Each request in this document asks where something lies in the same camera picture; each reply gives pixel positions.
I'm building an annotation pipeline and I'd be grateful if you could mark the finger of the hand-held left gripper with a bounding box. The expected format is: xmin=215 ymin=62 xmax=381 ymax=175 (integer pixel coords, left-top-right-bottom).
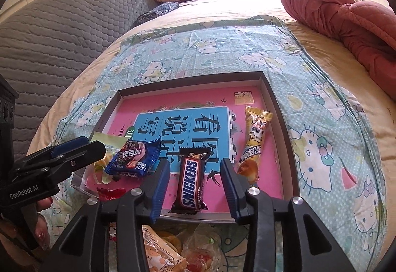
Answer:
xmin=12 ymin=141 xmax=107 ymax=187
xmin=12 ymin=136 xmax=91 ymax=169

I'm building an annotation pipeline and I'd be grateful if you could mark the person's left hand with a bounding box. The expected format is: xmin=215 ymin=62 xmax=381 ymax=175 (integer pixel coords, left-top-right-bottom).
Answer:
xmin=0 ymin=196 xmax=51 ymax=263

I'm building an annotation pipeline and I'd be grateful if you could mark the brown cardboard box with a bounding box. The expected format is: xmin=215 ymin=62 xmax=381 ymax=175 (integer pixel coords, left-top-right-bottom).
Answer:
xmin=71 ymin=71 xmax=300 ymax=223

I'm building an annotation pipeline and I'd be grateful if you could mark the red quilt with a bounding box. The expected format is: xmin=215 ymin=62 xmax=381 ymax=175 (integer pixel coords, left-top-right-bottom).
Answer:
xmin=278 ymin=0 xmax=396 ymax=91

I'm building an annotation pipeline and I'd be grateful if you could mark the clear candy packet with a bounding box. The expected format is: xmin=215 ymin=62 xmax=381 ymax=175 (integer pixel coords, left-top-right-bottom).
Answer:
xmin=181 ymin=224 xmax=222 ymax=272

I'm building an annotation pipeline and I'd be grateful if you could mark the green snack packet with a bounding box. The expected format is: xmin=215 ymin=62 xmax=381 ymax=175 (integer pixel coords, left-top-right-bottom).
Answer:
xmin=90 ymin=132 xmax=124 ymax=186

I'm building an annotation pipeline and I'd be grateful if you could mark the beige bed sheet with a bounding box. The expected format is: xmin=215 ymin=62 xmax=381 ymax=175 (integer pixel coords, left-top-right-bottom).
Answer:
xmin=26 ymin=0 xmax=396 ymax=167

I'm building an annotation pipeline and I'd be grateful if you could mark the blue cookie packet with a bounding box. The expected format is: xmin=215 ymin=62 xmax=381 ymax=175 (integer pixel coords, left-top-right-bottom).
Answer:
xmin=104 ymin=137 xmax=161 ymax=180

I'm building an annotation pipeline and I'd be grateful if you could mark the grey quilted headboard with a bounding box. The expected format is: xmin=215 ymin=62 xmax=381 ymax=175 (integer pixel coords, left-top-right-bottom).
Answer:
xmin=0 ymin=0 xmax=161 ymax=155

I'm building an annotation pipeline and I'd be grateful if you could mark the cartoon cat printed blanket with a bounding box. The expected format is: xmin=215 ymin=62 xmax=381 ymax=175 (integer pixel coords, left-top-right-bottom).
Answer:
xmin=40 ymin=15 xmax=387 ymax=272

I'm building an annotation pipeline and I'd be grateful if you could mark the dark patterned pillow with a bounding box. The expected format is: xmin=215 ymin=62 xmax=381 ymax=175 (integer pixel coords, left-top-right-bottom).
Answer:
xmin=133 ymin=1 xmax=180 ymax=28

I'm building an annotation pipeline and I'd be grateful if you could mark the brown chocolate bar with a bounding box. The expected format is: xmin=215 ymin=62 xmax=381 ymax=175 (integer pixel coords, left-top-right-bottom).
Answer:
xmin=169 ymin=148 xmax=211 ymax=215

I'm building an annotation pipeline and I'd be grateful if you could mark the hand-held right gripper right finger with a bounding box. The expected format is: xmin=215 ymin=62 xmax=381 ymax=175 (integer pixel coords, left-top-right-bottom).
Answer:
xmin=220 ymin=158 xmax=356 ymax=272

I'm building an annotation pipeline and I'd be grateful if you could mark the orange bread packet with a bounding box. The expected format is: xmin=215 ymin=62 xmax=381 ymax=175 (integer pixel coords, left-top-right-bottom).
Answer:
xmin=141 ymin=224 xmax=188 ymax=272

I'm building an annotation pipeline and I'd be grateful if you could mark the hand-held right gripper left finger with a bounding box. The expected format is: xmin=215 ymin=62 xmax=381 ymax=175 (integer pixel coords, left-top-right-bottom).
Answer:
xmin=40 ymin=161 xmax=171 ymax=272

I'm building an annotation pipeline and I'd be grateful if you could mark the pink book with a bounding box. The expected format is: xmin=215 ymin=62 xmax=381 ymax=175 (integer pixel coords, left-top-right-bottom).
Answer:
xmin=87 ymin=88 xmax=285 ymax=214

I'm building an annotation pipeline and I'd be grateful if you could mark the yellow snack packet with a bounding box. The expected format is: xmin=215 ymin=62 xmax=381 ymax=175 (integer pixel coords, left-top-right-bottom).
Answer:
xmin=237 ymin=106 xmax=273 ymax=183

